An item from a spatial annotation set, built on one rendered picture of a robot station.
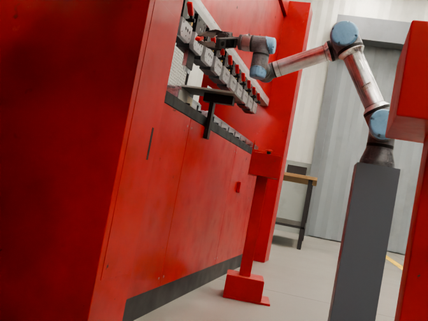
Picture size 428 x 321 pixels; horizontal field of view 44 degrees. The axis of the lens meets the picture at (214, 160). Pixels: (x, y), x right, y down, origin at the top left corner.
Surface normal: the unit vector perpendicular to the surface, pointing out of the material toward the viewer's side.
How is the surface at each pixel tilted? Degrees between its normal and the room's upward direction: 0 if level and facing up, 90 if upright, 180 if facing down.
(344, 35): 83
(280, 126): 90
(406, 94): 90
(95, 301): 90
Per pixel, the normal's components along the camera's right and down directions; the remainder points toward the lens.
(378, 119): -0.23, 0.02
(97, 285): 0.95, 0.16
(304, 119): -0.01, -0.05
